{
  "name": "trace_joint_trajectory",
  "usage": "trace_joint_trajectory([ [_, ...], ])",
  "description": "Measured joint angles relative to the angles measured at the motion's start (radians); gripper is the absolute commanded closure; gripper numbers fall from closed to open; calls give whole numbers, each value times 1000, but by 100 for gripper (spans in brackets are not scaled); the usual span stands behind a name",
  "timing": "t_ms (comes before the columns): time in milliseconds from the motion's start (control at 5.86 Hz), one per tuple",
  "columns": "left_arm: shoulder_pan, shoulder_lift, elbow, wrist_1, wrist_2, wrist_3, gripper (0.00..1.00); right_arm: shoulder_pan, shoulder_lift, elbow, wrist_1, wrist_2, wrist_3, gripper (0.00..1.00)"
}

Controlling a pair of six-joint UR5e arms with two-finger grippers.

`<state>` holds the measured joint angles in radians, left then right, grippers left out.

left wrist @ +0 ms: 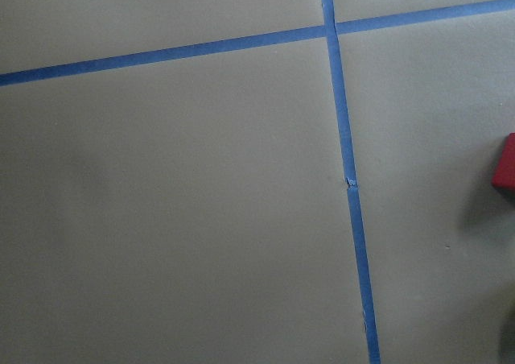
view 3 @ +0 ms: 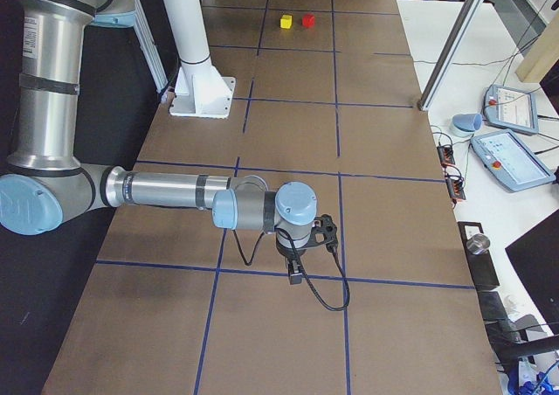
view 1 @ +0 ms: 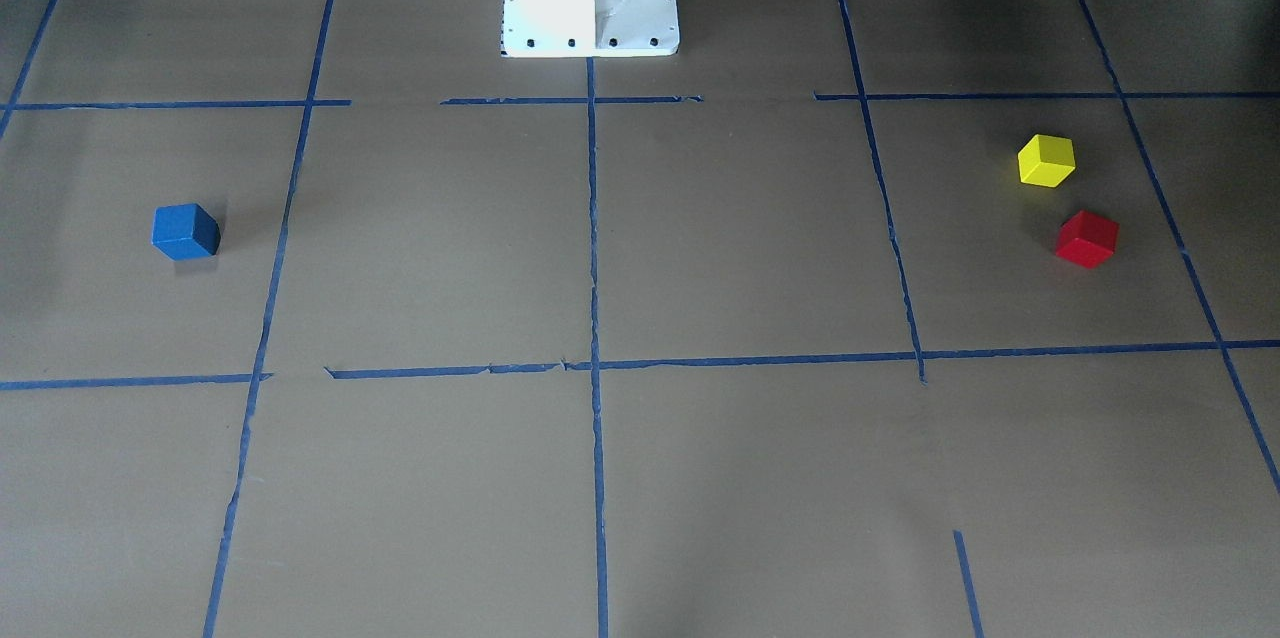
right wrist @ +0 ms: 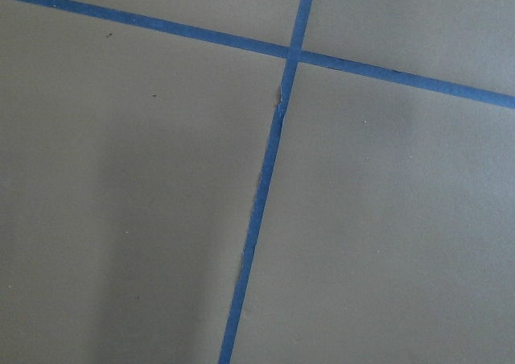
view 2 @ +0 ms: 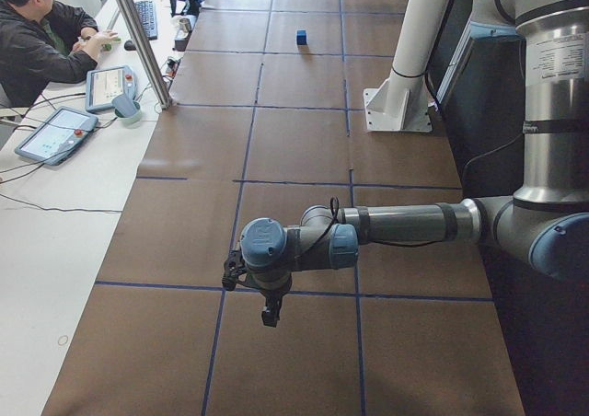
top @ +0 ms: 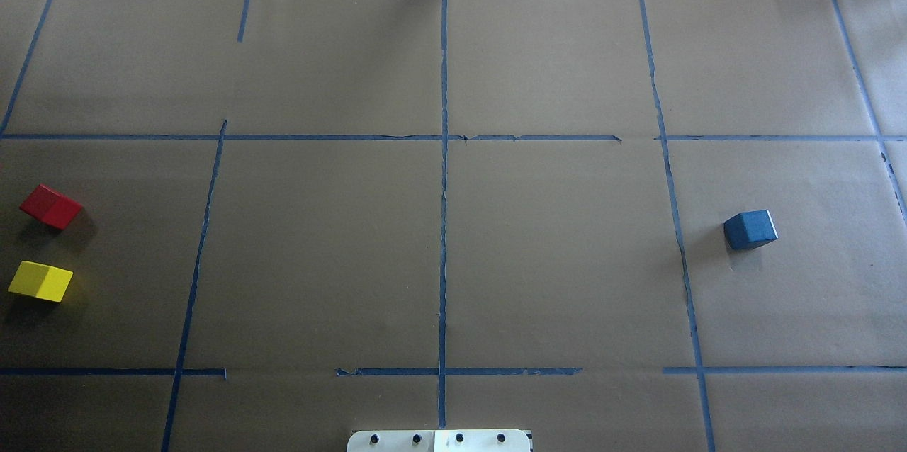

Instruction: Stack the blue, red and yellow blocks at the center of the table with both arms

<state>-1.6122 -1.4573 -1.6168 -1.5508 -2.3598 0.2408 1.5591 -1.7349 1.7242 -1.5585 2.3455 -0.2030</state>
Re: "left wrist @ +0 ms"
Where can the red wooden block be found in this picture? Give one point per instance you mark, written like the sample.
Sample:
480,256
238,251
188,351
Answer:
503,176

